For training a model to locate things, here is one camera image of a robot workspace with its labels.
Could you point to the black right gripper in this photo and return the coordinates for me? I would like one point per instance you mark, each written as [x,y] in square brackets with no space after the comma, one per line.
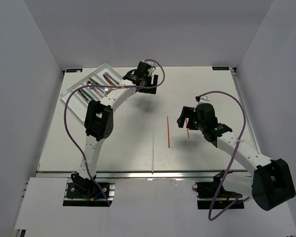
[188,112]

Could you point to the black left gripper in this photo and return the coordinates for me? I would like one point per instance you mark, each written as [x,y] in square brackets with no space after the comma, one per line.
[150,90]

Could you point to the iridescent rainbow knife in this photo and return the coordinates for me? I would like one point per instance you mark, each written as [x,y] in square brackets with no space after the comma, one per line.
[109,81]

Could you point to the silver ornate butter knife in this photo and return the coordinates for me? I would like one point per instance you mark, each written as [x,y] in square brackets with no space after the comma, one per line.
[111,78]

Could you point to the silver spoon pink handle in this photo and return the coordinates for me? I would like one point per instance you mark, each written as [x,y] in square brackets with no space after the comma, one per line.
[98,91]

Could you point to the silver spoon dark handle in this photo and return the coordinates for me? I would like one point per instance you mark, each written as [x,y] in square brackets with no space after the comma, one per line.
[93,82]

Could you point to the green handle fork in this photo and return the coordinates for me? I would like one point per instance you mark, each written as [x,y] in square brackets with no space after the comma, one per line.
[87,97]

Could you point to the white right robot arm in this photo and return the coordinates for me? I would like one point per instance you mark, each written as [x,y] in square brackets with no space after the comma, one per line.
[270,182]

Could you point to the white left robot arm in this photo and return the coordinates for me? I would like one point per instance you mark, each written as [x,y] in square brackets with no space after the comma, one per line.
[98,121]

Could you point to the blue label sticker right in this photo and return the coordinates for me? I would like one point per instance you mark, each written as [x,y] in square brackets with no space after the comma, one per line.
[220,68]

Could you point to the blue label sticker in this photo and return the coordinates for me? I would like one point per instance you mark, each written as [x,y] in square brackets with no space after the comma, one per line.
[74,70]
[220,68]

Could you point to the white compartment utensil tray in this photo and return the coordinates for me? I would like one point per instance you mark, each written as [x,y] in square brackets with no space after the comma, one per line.
[77,104]

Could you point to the blue label sticker left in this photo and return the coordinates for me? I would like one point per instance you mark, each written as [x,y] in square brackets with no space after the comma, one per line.
[74,70]

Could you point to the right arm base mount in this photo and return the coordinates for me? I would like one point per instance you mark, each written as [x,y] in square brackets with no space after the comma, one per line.
[205,193]

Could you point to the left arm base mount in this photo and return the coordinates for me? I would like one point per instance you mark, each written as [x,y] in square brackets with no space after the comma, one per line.
[82,192]

